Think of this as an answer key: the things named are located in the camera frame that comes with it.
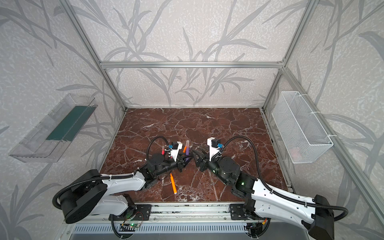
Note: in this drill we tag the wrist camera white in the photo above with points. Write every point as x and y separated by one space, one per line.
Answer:
215 147
174 148

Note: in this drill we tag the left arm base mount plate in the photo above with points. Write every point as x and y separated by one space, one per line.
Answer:
140 212

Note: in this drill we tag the green circuit board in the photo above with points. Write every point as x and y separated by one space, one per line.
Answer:
130 226

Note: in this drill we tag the white wire mesh basket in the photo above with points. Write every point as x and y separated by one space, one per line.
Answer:
303 135

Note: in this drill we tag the clear plastic wall tray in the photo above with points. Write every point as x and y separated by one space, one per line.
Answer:
47 142

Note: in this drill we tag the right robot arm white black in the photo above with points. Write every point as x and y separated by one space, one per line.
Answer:
315 215

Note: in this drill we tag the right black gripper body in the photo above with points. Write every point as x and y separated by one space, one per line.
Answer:
204 162

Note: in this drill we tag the orange marker diagonal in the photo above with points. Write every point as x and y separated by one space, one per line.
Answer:
173 184

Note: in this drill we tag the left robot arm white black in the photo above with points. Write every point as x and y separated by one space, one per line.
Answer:
99 194

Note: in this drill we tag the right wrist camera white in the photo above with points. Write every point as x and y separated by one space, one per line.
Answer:
215 147

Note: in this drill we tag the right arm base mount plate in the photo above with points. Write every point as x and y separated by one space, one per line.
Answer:
238 213

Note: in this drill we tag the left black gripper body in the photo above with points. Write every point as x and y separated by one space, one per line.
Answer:
180 162

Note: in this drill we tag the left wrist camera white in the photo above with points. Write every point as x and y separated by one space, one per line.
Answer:
174 148

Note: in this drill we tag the aluminium front rail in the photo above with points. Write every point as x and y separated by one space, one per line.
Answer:
186 213

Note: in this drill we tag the purple marker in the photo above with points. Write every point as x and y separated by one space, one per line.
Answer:
188 147

